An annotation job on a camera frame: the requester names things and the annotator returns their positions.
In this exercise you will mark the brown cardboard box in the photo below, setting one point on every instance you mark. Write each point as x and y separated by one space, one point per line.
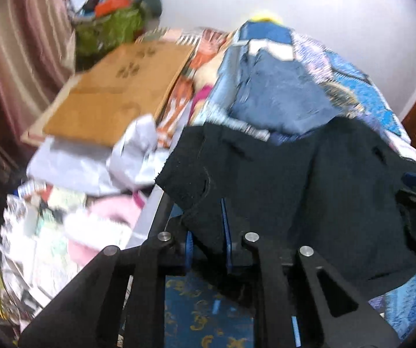
120 90

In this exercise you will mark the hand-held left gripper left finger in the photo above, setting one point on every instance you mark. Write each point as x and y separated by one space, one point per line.
177 257

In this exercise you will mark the pink cloth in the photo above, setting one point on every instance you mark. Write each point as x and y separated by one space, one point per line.
99 217

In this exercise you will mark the pile of papers and packets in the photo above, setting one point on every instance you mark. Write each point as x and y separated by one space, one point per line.
33 246

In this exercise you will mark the white plastic bag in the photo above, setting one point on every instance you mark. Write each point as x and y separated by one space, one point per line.
84 166

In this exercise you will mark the striped curtain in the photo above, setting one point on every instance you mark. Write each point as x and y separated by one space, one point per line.
15 43

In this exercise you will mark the beige board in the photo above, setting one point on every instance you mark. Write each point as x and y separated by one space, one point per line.
35 132

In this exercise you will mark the patchwork blanket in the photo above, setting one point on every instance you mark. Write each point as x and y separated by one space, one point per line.
276 94

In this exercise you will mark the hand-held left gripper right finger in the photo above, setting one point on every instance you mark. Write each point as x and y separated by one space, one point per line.
228 250

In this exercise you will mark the black pants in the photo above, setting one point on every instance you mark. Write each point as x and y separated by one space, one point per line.
302 195

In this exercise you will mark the green cloth covered box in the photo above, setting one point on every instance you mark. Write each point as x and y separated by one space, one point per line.
110 32

